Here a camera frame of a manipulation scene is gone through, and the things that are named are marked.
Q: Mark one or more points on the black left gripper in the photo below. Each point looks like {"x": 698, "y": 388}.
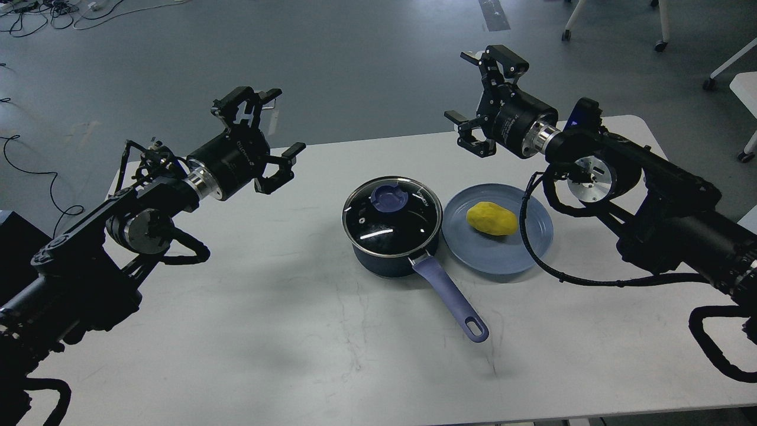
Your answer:
{"x": 236, "y": 157}

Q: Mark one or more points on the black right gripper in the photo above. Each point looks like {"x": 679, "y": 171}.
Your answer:
{"x": 520, "y": 127}

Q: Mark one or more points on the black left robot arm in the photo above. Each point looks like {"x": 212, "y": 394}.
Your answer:
{"x": 56, "y": 289}

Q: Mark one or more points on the glass lid purple knob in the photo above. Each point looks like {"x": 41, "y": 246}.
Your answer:
{"x": 391, "y": 216}

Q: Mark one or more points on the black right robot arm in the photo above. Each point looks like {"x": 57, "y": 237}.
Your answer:
{"x": 664, "y": 217}

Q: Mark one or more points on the dark blue saucepan purple handle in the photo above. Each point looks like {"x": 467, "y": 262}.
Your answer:
{"x": 423, "y": 263}

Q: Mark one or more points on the yellow potato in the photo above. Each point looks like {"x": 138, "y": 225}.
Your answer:
{"x": 492, "y": 219}

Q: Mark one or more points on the black box at left edge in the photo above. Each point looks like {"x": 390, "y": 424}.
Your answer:
{"x": 20, "y": 241}

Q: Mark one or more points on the blue plate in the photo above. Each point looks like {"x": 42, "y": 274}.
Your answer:
{"x": 485, "y": 253}

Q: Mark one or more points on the white table leg with caster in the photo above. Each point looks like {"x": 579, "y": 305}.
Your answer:
{"x": 743, "y": 86}

